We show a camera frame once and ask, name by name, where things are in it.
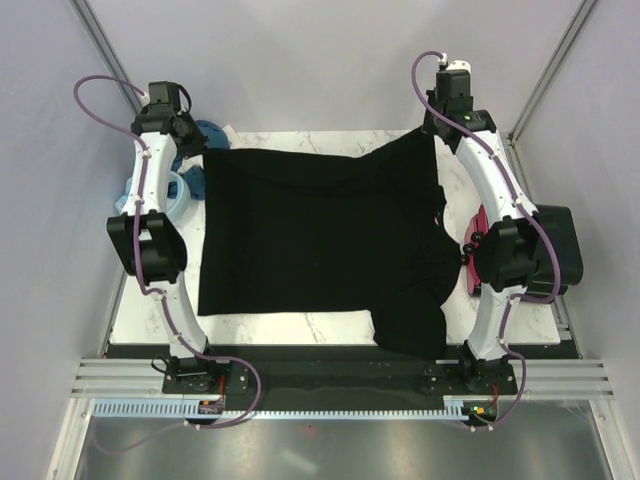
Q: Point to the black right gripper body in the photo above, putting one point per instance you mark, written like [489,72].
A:
[430,124]

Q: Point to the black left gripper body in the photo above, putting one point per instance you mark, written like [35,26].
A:
[194,142]

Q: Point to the black t shirt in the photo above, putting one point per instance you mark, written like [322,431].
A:
[300,232]

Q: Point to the black and pink drawer box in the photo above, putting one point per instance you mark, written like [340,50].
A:
[513,253]

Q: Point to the blue t shirt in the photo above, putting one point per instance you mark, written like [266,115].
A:
[191,170]

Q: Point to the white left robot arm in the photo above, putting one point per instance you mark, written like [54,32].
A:
[146,241]

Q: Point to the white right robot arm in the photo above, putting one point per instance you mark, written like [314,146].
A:
[480,150]

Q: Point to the white t shirt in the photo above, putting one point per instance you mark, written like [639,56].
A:
[230,135]

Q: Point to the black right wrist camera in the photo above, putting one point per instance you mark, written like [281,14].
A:
[453,88]

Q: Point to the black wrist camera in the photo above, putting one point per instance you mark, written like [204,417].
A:
[169,93]
[453,88]

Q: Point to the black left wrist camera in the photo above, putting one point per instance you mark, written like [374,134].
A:
[169,93]

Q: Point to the light blue ring toy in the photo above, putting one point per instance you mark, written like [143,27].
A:
[178,197]

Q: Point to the aluminium frame rail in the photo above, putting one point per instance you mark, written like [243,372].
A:
[541,379]

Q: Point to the white slotted cable duct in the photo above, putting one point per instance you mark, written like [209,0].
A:
[200,409]

